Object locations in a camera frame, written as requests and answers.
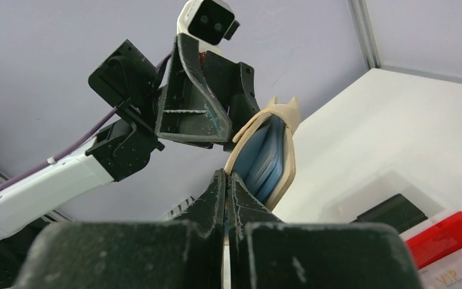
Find silver cards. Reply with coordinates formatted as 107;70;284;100
418;249;462;289

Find beige card holder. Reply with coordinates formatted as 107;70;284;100
224;97;301;210

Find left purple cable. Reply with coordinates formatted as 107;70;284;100
0;54;174;204

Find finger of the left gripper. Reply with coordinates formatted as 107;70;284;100
155;33;232;143

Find red plastic bin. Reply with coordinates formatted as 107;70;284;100
406;211;462;269

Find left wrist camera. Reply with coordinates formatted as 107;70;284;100
176;0;241;56

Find clear plastic bin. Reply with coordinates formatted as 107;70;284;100
318;168;456;241

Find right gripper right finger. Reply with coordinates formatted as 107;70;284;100
227;172;422;288

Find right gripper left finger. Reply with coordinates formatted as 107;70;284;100
14;169;226;288

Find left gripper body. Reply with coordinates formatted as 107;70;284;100
88;40;259;152

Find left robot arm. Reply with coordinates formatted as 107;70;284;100
0;33;259;240

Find black cards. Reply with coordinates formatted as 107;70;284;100
352;194;428;233

